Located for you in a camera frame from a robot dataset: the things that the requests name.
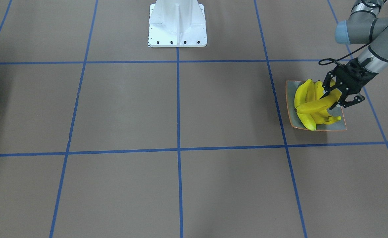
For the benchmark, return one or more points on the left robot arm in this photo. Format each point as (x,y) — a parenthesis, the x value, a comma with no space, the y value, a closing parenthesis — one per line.
(362,27)

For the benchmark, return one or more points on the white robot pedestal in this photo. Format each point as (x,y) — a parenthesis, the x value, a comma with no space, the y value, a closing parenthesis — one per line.
(177,23)

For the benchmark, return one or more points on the grey square plate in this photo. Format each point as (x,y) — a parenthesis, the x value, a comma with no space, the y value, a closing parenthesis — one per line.
(290,88)

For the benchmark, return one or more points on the yellow banana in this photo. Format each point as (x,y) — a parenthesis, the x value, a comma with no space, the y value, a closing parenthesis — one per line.
(299,100)
(310,96)
(323,116)
(312,106)

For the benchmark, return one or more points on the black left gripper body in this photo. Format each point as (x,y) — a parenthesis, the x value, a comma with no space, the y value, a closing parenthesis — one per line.
(358,78)

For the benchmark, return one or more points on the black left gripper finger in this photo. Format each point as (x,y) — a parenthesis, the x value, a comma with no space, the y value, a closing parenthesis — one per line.
(329,93)
(343,101)

